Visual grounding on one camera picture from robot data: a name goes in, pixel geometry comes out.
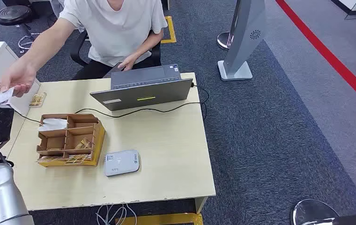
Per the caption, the gold patterned room key card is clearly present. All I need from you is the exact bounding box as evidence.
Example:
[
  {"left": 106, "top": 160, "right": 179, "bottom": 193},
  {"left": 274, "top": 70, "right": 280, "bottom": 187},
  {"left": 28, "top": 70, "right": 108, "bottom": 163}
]
[
  {"left": 65, "top": 154, "right": 91, "bottom": 164},
  {"left": 74, "top": 138, "right": 92, "bottom": 150},
  {"left": 37, "top": 156, "right": 64, "bottom": 163}
]

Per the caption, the black power cable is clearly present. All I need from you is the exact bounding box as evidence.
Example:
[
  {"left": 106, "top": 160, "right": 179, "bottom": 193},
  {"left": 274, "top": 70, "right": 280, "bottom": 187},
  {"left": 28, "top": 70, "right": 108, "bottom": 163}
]
[{"left": 12, "top": 82, "right": 210, "bottom": 123}]

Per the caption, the brown cardboard organizer box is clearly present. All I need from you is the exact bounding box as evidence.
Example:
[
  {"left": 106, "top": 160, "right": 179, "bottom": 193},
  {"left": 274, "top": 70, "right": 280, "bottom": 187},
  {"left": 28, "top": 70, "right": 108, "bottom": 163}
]
[{"left": 36, "top": 113, "right": 106, "bottom": 168}]

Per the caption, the chrome stanchion base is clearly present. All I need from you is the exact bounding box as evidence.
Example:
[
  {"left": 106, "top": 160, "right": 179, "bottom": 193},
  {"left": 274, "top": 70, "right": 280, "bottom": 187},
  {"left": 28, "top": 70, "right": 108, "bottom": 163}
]
[
  {"left": 290, "top": 198, "right": 340, "bottom": 225},
  {"left": 216, "top": 31, "right": 235, "bottom": 51}
]

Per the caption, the yellow floor tape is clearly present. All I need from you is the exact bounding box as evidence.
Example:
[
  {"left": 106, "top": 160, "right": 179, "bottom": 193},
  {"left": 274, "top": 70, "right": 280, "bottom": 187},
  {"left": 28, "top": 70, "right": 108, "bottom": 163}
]
[
  {"left": 116, "top": 212, "right": 203, "bottom": 225},
  {"left": 161, "top": 16, "right": 177, "bottom": 44}
]

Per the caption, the clear tray with gold cards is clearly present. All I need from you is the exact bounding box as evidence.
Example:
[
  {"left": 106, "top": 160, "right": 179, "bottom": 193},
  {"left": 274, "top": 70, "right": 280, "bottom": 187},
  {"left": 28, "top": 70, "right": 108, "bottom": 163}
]
[{"left": 29, "top": 91, "right": 47, "bottom": 108}]

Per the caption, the person's left hand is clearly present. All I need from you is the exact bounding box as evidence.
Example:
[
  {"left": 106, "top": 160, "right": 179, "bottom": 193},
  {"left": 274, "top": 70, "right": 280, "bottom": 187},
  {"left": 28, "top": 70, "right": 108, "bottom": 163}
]
[{"left": 117, "top": 53, "right": 141, "bottom": 71}]

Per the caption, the white card stack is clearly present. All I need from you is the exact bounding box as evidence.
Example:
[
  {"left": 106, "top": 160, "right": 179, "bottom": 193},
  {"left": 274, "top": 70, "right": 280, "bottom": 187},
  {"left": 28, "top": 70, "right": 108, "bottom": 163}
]
[{"left": 38, "top": 118, "right": 68, "bottom": 132}]

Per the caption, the grey laptop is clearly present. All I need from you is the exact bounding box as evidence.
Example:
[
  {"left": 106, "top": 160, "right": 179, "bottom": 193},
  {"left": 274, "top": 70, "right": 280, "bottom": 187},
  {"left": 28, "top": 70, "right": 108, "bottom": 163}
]
[{"left": 90, "top": 63, "right": 194, "bottom": 112}]

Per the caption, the white ID card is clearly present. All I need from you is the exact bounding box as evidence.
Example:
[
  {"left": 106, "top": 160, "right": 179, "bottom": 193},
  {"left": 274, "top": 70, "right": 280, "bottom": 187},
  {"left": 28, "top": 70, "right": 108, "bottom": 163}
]
[{"left": 0, "top": 88, "right": 15, "bottom": 105}]

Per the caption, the white cable bundle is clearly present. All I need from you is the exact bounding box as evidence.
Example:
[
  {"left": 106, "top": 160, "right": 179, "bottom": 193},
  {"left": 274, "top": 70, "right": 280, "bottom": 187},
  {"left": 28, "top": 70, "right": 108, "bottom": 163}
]
[{"left": 96, "top": 203, "right": 138, "bottom": 225}]

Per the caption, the black round stool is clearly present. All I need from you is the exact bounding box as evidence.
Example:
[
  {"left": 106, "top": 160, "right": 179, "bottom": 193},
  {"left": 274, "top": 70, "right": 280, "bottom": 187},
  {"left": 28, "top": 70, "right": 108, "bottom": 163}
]
[{"left": 0, "top": 5, "right": 42, "bottom": 53}]

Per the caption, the person's right hand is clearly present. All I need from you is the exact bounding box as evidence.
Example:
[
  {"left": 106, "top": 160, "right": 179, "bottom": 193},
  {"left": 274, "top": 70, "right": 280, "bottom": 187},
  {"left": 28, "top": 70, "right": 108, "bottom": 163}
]
[{"left": 0, "top": 62, "right": 37, "bottom": 98}]

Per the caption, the person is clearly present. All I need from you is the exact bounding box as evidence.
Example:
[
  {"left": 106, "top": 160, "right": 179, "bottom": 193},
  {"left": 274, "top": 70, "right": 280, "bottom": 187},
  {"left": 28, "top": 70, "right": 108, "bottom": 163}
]
[{"left": 0, "top": 0, "right": 168, "bottom": 98}]

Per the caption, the silver kiosk stand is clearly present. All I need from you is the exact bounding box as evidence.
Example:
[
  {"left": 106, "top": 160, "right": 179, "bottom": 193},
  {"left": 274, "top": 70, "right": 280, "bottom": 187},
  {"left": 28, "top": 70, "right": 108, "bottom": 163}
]
[{"left": 217, "top": 0, "right": 267, "bottom": 82}]

